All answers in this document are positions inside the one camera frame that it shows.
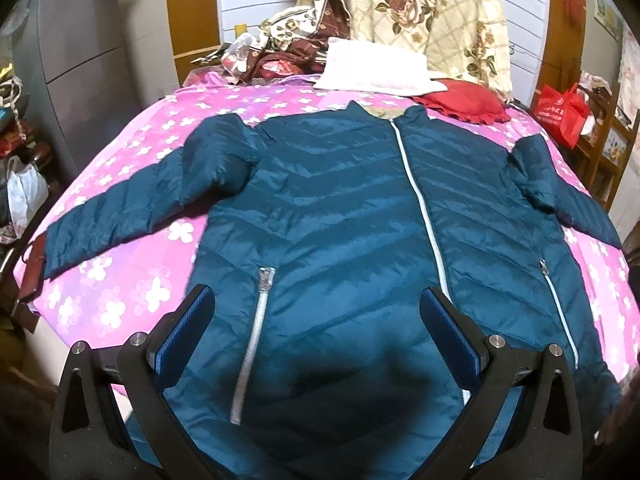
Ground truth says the teal quilted down jacket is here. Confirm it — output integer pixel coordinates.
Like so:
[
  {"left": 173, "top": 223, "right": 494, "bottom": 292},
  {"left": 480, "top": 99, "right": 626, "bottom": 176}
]
[{"left": 44, "top": 103, "right": 620, "bottom": 479}]

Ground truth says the pink floral bed sheet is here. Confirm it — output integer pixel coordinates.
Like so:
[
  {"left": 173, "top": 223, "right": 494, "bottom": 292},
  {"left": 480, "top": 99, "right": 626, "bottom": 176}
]
[{"left": 32, "top": 79, "right": 639, "bottom": 380}]

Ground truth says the white plastic bag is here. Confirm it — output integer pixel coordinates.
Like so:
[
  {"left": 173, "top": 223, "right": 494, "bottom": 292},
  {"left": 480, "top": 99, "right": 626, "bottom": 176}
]
[{"left": 6, "top": 156, "right": 49, "bottom": 243}]

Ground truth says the wooden shelf rack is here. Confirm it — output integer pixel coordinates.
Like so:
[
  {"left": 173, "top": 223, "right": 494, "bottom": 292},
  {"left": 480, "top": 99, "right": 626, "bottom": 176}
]
[{"left": 574, "top": 81, "right": 639, "bottom": 212}]

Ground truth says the red shopping bag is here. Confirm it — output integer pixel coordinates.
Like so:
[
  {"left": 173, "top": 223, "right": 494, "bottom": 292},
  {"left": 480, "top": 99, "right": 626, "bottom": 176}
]
[{"left": 533, "top": 84, "right": 590, "bottom": 150}]

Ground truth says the red ruffled cushion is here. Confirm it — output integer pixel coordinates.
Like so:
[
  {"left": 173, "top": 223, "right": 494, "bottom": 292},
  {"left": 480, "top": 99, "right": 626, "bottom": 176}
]
[{"left": 412, "top": 78, "right": 511, "bottom": 126}]

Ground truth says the grey wardrobe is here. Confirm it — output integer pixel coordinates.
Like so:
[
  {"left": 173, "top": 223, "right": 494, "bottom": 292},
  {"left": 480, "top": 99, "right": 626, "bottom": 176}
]
[{"left": 8, "top": 0, "right": 147, "bottom": 181}]

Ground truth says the white pillow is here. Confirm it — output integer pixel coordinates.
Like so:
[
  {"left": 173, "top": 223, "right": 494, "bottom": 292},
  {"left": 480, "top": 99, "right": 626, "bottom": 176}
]
[{"left": 314, "top": 38, "right": 448, "bottom": 98}]

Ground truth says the brown floral blanket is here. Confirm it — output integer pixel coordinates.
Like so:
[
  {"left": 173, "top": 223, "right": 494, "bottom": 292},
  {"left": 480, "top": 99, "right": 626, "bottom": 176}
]
[{"left": 220, "top": 0, "right": 350, "bottom": 84}]

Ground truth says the cream floral quilt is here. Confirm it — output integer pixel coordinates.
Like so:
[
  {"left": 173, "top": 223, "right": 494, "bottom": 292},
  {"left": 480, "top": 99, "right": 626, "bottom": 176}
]
[{"left": 297, "top": 0, "right": 514, "bottom": 101}]

